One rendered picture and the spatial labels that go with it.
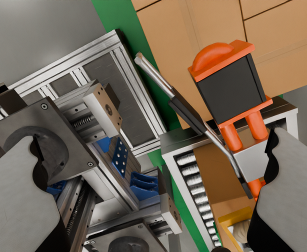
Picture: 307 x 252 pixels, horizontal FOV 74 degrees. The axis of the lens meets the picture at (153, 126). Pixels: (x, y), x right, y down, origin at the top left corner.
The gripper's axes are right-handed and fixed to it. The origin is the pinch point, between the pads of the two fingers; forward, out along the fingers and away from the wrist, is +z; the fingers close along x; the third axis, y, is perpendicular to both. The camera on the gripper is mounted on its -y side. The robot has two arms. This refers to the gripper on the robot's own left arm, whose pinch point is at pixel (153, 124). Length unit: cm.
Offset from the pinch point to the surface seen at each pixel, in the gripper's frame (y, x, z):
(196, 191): 95, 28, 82
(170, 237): 118, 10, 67
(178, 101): 3.8, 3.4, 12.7
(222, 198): 57, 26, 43
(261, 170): 16.5, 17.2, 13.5
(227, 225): 49, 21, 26
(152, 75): 0.5, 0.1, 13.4
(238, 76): 0.8, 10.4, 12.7
